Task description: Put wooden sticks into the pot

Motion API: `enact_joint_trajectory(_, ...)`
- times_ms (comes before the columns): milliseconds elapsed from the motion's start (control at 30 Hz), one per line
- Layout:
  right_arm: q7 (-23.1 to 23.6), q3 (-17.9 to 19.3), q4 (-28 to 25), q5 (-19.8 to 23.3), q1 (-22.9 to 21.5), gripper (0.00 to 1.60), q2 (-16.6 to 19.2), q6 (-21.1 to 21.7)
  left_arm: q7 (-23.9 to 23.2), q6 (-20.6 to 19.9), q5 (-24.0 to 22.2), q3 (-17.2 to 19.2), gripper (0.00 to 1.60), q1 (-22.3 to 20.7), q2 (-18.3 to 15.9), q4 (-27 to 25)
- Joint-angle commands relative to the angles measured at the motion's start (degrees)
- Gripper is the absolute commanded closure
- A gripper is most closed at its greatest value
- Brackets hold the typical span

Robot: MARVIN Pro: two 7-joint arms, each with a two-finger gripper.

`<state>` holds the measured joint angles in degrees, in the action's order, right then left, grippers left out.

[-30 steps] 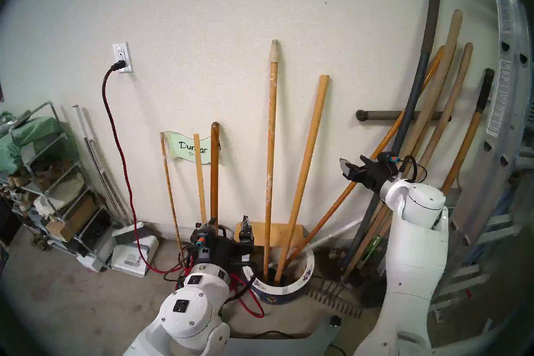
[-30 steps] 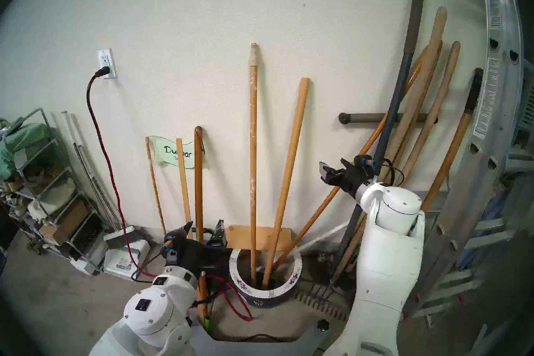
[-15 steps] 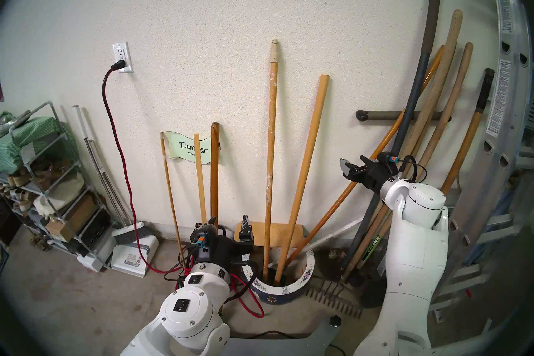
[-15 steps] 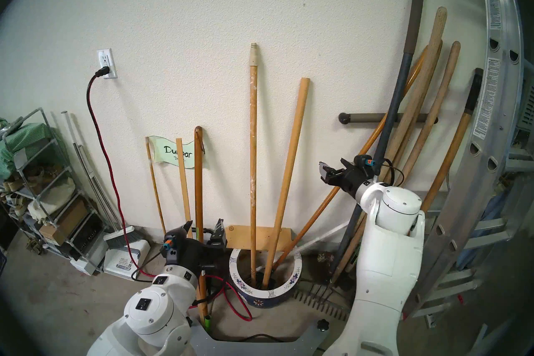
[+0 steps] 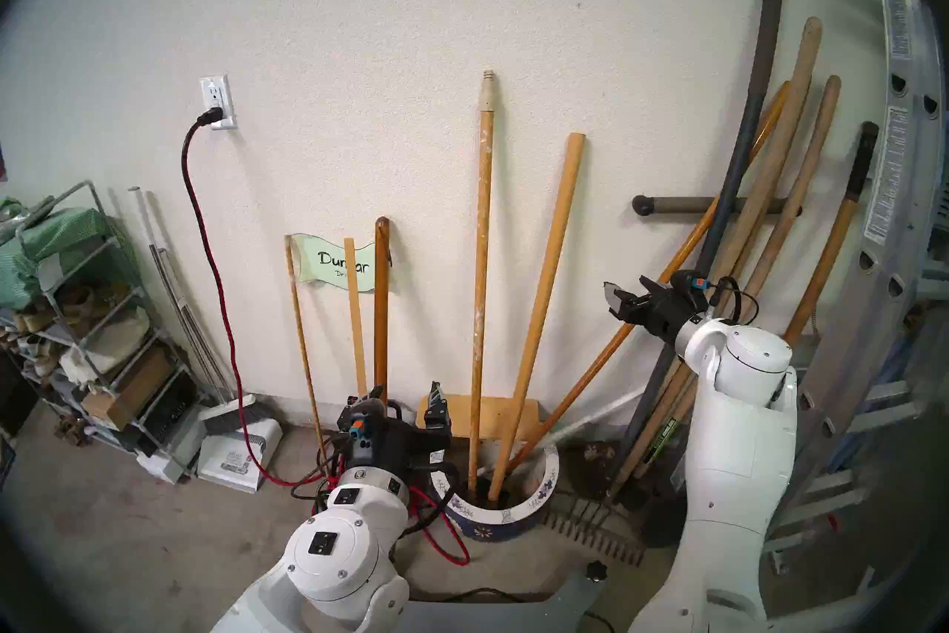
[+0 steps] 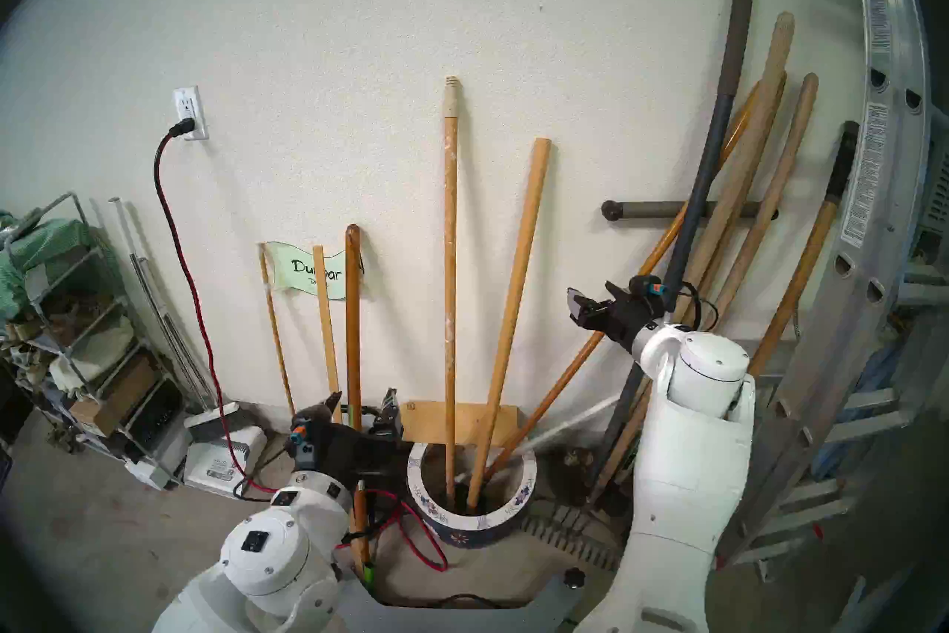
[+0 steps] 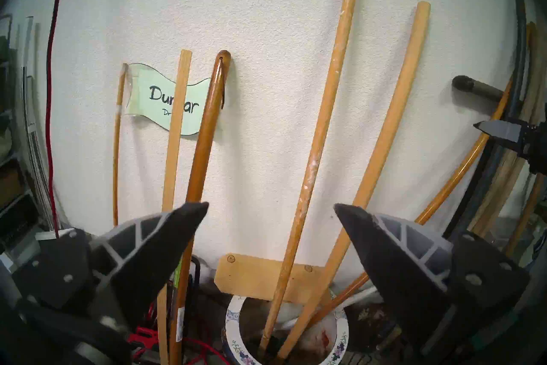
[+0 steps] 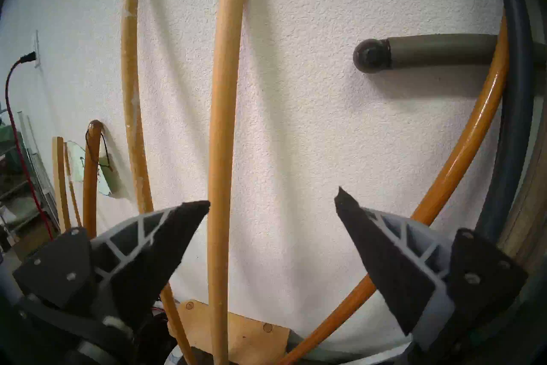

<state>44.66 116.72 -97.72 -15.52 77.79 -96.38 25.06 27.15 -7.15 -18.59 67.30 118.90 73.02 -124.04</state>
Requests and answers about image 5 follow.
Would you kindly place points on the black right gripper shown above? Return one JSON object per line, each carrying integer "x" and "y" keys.
{"x": 671, "y": 312}

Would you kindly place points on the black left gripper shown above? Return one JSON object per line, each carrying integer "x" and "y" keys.
{"x": 393, "y": 442}

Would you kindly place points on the plain light wooden dowel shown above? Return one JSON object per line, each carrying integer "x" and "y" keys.
{"x": 549, "y": 268}

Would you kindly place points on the paint-speckled pole with threaded tip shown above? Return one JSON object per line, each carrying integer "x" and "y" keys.
{"x": 484, "y": 194}

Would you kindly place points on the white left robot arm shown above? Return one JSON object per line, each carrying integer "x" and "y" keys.
{"x": 348, "y": 550}

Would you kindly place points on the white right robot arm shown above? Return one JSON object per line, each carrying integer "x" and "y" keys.
{"x": 734, "y": 490}

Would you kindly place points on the floral white blue ceramic pot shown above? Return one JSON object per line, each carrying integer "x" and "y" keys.
{"x": 497, "y": 524}

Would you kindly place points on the dark brown stick with loop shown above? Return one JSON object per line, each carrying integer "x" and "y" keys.
{"x": 381, "y": 305}

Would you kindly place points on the flat wooden board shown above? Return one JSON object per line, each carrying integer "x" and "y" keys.
{"x": 504, "y": 416}

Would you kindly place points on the flat thin wooden slat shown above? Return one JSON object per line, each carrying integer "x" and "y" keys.
{"x": 354, "y": 312}

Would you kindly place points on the long white floor pipe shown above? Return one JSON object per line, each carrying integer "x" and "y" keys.
{"x": 593, "y": 420}

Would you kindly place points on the thin wooden sign stick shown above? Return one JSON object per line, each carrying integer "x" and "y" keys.
{"x": 298, "y": 312}

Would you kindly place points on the pale green Dunbar sign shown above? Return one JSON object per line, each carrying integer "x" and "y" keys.
{"x": 326, "y": 261}

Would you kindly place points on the white box on floor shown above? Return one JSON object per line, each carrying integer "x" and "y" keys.
{"x": 237, "y": 453}

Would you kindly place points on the metal rake head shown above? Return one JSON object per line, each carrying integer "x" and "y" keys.
{"x": 593, "y": 528}

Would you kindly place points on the black base knob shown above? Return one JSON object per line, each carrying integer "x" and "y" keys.
{"x": 596, "y": 571}

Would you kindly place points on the aluminium ladder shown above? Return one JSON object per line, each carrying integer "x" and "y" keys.
{"x": 890, "y": 231}

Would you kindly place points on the brown cardboard box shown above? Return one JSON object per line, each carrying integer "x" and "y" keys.
{"x": 126, "y": 387}

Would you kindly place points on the cream fabric bag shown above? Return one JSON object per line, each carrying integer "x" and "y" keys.
{"x": 104, "y": 342}

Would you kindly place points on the white plastic pipe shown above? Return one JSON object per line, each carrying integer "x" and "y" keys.
{"x": 141, "y": 209}

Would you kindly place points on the grey metal shelf rack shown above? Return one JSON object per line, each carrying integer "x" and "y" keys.
{"x": 49, "y": 272}

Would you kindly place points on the green checked cloth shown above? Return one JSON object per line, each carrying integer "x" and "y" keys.
{"x": 67, "y": 231}

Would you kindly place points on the grey wall hook bar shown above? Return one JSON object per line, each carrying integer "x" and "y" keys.
{"x": 675, "y": 205}

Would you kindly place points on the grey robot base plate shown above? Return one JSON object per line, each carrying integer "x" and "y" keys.
{"x": 489, "y": 617}

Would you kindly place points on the white wall outlet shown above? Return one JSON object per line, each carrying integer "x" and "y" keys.
{"x": 219, "y": 94}

